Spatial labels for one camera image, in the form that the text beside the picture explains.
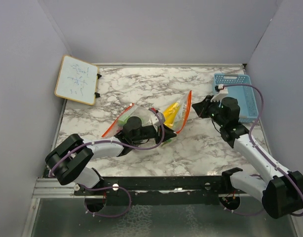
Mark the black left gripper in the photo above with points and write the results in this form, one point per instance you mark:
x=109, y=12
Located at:
x=168, y=133

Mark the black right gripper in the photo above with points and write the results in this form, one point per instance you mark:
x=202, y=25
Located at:
x=201, y=107

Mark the yellow fake banana bunch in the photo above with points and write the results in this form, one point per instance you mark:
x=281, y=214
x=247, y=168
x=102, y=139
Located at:
x=173, y=114

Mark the clear zip top bag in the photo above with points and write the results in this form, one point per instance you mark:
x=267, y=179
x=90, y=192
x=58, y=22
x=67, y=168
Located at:
x=137, y=125

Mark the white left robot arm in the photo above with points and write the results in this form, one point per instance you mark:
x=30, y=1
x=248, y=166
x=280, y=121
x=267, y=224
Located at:
x=68, y=161

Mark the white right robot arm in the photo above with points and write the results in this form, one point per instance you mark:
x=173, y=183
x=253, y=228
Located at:
x=279, y=190

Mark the green fake vegetable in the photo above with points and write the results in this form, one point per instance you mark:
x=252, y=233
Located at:
x=122, y=119

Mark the light blue plastic basket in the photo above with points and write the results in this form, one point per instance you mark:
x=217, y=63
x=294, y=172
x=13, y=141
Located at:
x=244, y=94

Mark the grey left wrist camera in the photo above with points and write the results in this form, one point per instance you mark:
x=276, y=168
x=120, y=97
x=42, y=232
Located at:
x=157, y=118

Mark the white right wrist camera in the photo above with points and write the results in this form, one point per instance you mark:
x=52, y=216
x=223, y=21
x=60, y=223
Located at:
x=221, y=93

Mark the black metal base rail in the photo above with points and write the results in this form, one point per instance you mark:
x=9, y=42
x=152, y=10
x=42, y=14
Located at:
x=161, y=190

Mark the small whiteboard with wooden frame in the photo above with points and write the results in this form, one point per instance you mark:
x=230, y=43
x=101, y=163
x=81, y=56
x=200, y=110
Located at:
x=77, y=81

